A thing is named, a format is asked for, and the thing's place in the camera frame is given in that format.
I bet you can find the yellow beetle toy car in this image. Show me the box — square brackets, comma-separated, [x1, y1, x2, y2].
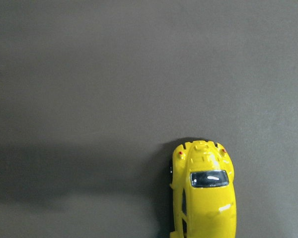
[169, 140, 237, 238]

